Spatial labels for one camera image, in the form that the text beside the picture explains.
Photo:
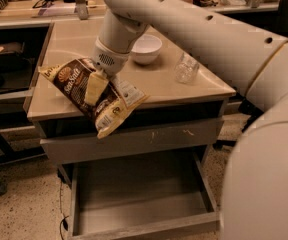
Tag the white bowl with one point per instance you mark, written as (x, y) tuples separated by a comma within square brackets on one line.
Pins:
[(146, 49)]

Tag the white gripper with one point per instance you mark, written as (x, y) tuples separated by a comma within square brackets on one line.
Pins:
[(109, 61)]

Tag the brown chip bag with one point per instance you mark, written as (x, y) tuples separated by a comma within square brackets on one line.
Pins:
[(107, 101)]

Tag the grey drawer cabinet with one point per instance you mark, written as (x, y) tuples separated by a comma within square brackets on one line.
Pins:
[(174, 117)]

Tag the black table leg frame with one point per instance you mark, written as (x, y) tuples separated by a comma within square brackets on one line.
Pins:
[(9, 155)]

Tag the clear plastic bottle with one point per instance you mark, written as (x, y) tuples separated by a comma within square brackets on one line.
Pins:
[(186, 69)]

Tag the open middle drawer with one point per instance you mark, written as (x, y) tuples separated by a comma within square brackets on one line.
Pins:
[(151, 196)]

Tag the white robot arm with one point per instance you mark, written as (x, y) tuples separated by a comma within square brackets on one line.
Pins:
[(254, 62)]

